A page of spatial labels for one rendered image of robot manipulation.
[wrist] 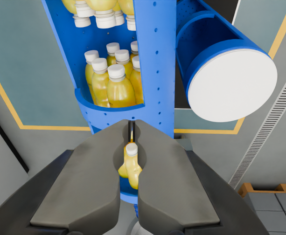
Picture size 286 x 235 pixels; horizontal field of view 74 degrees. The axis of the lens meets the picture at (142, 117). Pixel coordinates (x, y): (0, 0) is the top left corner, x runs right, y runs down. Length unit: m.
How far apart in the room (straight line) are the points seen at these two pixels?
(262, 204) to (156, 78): 3.06
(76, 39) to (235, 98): 0.53
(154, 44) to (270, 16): 1.51
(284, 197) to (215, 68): 3.10
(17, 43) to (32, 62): 0.18
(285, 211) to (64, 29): 3.35
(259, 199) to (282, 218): 0.32
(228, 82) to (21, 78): 1.87
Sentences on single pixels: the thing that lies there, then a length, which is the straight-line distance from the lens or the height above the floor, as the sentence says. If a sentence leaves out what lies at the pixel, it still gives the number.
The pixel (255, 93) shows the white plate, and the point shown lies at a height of 1.04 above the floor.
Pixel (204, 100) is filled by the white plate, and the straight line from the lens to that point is 0.68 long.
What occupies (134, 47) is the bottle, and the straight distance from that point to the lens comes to 0.59.
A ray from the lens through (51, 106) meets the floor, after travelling 2.22.
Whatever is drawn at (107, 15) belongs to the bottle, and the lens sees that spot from 0.41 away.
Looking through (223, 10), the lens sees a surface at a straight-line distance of 1.53.
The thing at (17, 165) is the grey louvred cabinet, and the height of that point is 0.14.
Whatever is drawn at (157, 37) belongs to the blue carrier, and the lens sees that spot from 0.39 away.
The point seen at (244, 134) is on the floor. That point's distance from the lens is 2.51.
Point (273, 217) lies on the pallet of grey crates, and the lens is 3.32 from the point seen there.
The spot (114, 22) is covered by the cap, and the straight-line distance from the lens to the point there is 0.42.
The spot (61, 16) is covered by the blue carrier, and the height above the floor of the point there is 1.07.
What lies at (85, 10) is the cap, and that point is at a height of 1.13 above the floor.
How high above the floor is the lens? 1.57
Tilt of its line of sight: 49 degrees down
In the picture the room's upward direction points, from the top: 178 degrees counter-clockwise
